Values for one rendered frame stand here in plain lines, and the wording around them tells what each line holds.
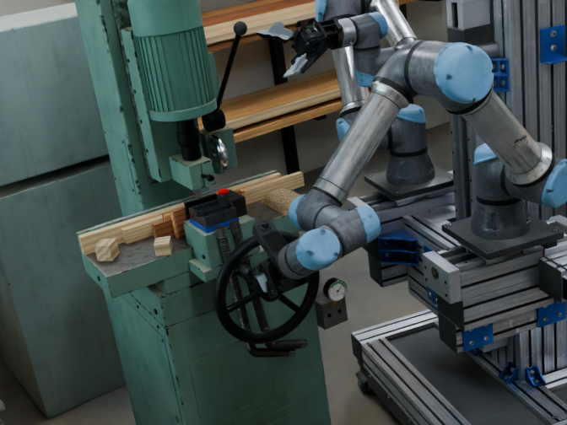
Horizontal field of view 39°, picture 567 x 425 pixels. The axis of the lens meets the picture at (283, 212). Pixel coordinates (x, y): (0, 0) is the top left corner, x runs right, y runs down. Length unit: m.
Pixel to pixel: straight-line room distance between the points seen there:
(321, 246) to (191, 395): 0.80
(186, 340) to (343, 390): 1.01
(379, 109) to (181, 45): 0.54
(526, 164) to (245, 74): 3.18
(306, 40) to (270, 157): 3.01
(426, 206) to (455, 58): 0.95
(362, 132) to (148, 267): 0.64
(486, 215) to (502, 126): 0.35
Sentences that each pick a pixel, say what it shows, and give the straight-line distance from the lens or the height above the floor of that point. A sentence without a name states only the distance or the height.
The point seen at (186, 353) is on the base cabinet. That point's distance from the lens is 2.14.
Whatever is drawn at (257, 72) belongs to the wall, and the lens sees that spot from 4.93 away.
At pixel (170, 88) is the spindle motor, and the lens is 2.03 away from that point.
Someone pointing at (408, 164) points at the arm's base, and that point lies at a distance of 2.48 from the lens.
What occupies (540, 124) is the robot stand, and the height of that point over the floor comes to 1.02.
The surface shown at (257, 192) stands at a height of 0.92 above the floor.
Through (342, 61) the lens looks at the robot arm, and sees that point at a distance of 2.50.
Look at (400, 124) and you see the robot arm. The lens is 2.44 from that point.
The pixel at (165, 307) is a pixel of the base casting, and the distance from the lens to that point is 2.07.
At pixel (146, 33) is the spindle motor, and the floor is 1.42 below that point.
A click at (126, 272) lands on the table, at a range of 1.99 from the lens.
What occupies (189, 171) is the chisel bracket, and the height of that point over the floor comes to 1.06.
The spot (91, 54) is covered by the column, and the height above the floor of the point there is 1.34.
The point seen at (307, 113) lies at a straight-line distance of 4.55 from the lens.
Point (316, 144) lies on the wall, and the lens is 5.26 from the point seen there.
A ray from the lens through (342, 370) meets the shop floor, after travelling 3.11.
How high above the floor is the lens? 1.69
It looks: 21 degrees down
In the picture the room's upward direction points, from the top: 8 degrees counter-clockwise
